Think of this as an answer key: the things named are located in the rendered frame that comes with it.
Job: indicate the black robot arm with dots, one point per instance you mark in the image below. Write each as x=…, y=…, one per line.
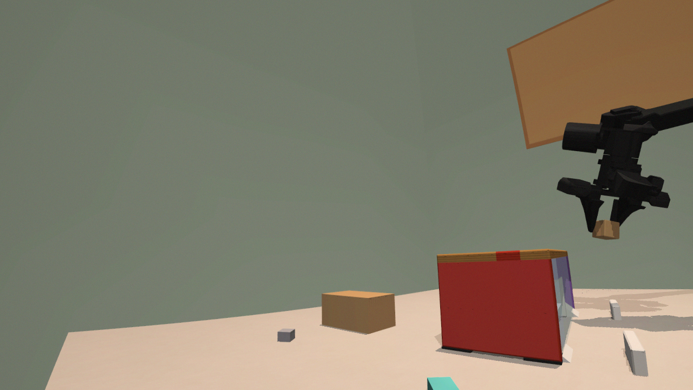
x=621, y=132

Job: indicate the brown box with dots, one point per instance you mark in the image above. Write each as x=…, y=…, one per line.
x=365, y=312

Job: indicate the teal rectangular block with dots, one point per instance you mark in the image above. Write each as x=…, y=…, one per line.
x=441, y=383

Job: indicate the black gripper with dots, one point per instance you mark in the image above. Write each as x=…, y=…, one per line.
x=590, y=194

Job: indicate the small brown block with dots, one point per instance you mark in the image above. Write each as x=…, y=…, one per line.
x=606, y=229

